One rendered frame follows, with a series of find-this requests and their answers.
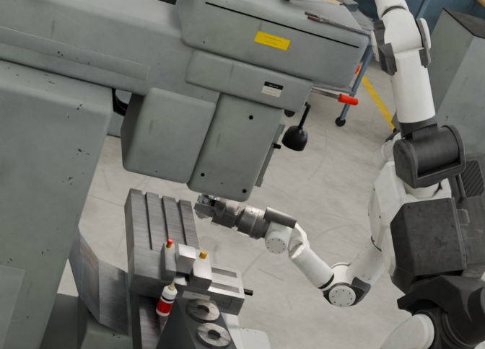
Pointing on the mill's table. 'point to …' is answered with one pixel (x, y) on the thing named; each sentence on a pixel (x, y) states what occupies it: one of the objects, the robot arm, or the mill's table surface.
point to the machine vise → (182, 280)
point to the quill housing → (234, 148)
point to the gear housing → (247, 81)
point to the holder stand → (195, 327)
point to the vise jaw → (201, 272)
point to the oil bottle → (166, 300)
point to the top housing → (272, 30)
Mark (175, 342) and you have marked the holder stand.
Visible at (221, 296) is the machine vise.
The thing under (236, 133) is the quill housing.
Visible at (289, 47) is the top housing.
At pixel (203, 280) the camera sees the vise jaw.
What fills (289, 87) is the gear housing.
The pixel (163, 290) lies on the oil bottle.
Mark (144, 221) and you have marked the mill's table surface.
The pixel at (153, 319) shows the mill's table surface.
